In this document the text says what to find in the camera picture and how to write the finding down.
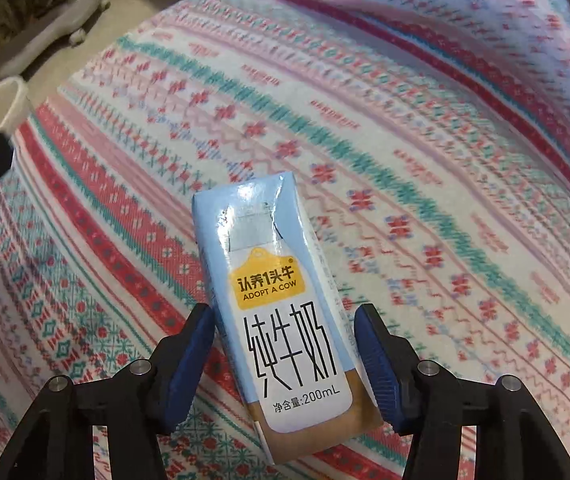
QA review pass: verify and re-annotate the patterned knit bed blanket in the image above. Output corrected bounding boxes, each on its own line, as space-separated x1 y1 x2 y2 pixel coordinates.
0 0 570 455

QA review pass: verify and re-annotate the white plastic trash bin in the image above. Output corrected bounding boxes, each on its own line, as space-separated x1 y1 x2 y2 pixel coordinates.
0 76 32 136

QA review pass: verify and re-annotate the light blue milk carton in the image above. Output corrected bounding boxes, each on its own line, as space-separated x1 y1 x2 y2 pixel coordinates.
192 172 381 465

